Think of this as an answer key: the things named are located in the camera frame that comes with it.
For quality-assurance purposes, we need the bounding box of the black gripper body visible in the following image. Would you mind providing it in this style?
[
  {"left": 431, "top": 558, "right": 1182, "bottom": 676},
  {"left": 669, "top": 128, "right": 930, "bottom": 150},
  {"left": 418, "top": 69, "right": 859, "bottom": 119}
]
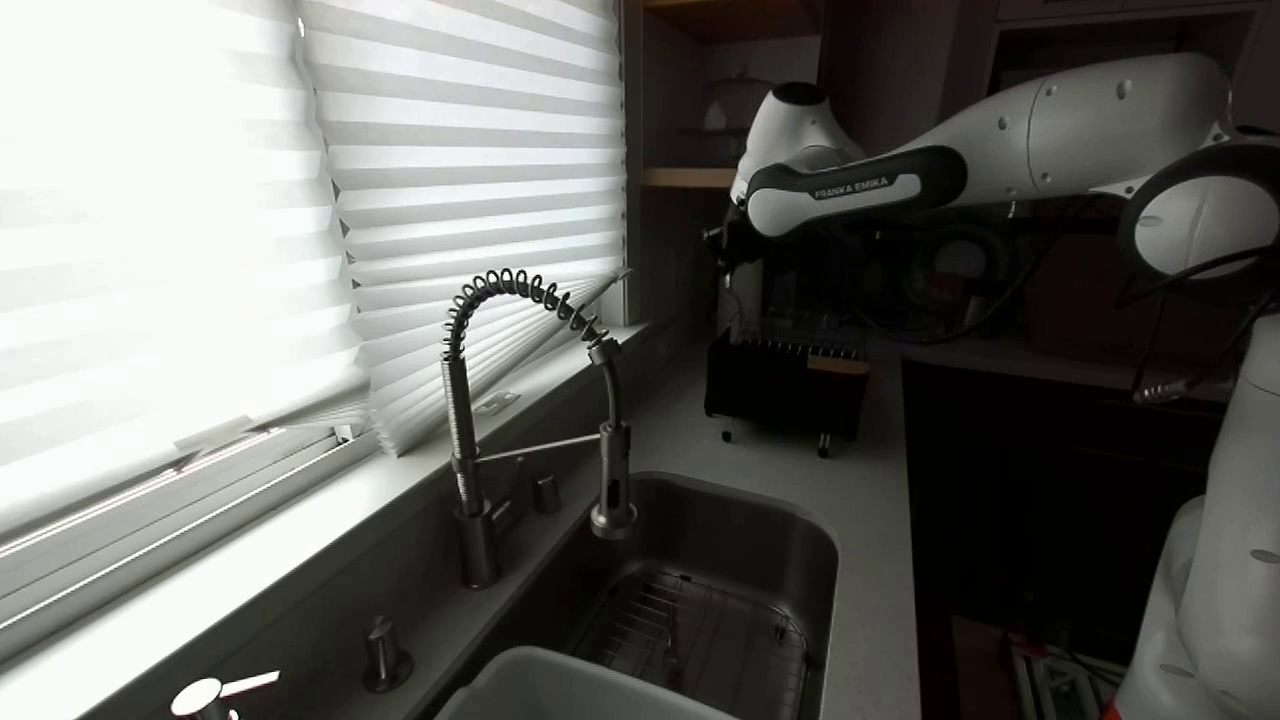
[{"left": 701, "top": 196, "right": 759, "bottom": 278}]

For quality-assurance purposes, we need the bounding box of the black utensil drying rack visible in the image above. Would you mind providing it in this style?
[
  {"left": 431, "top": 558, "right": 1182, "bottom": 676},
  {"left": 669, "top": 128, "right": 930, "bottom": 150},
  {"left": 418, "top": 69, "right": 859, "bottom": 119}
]
[{"left": 701, "top": 322, "right": 881, "bottom": 463}]

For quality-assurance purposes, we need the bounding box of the wooden slotted knife holder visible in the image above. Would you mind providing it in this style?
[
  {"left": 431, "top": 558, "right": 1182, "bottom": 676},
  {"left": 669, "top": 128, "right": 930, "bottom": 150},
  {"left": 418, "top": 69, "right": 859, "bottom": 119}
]
[{"left": 804, "top": 347, "right": 875, "bottom": 379}]

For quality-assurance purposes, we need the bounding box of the white pleated window blind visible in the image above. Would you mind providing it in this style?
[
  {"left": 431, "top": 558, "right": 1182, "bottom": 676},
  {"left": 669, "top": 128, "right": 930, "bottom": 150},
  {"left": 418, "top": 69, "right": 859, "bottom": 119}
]
[
  {"left": 0, "top": 0, "right": 374, "bottom": 543},
  {"left": 293, "top": 0, "right": 632, "bottom": 459}
]

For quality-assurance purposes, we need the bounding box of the small metal deck button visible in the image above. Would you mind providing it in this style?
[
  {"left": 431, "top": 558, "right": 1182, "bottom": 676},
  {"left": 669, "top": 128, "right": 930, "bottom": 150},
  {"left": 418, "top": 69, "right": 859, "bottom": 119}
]
[{"left": 528, "top": 466, "right": 568, "bottom": 518}]

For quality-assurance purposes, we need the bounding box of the stainless steel sink basin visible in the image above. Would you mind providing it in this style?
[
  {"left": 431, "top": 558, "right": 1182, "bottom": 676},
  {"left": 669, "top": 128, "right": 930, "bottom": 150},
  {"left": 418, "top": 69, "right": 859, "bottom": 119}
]
[{"left": 420, "top": 466, "right": 845, "bottom": 720}]

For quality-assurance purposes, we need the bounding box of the chrome spring kitchen faucet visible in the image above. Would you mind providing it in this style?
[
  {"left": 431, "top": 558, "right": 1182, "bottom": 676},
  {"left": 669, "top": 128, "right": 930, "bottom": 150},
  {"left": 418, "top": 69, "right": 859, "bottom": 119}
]
[{"left": 438, "top": 264, "right": 645, "bottom": 593}]

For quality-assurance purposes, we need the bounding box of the dark base cabinet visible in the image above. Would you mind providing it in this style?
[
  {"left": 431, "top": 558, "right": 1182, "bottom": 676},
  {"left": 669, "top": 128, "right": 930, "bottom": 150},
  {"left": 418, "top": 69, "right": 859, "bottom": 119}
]
[{"left": 899, "top": 354, "right": 1213, "bottom": 720}]

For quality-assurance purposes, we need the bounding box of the white plastic wash tub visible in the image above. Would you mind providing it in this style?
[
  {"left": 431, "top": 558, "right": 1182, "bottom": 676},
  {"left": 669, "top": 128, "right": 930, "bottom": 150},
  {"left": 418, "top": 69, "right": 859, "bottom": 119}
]
[{"left": 438, "top": 645, "right": 739, "bottom": 720}]

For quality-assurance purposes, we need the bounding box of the small metal soap dispenser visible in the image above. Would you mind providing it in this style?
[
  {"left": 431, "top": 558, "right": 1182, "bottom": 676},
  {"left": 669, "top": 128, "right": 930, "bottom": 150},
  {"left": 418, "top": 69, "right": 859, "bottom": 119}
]
[{"left": 361, "top": 611, "right": 420, "bottom": 701}]

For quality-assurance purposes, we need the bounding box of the wooden wall shelf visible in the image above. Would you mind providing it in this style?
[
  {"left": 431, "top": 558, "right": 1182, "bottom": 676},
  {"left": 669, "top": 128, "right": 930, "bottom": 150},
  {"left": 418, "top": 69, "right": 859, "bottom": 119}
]
[{"left": 637, "top": 162, "right": 739, "bottom": 192}]

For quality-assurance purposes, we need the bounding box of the wire dish drying rack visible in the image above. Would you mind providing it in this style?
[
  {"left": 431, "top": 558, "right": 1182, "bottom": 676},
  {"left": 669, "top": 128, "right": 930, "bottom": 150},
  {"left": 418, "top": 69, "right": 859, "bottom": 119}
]
[{"left": 752, "top": 246, "right": 926, "bottom": 353}]

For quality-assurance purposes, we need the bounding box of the wire sink bottom grid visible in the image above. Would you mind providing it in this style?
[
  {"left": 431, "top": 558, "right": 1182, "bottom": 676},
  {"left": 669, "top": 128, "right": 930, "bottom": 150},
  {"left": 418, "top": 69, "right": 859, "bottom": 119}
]
[{"left": 568, "top": 557, "right": 809, "bottom": 720}]

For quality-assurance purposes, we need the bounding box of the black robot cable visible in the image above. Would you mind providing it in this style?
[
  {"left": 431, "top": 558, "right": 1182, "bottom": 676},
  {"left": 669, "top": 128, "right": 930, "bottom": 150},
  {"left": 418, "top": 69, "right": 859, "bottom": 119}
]
[{"left": 852, "top": 214, "right": 1280, "bottom": 406}]

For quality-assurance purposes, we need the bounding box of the chrome lever tap handle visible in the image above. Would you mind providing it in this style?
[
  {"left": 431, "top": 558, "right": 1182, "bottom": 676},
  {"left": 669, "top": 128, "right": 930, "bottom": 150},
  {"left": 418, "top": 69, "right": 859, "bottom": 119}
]
[{"left": 170, "top": 665, "right": 290, "bottom": 720}]

